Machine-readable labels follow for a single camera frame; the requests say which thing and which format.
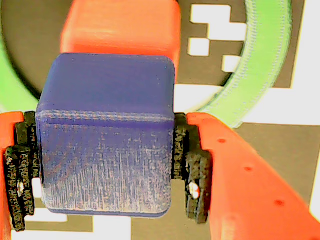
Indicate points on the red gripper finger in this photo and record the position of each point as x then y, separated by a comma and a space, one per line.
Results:
10, 175
237, 187

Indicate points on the blue cube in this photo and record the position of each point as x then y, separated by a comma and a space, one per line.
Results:
105, 137

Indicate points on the red cube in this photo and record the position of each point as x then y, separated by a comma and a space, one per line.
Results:
120, 25

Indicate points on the black white marker mat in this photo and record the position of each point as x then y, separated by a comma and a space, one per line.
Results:
212, 15

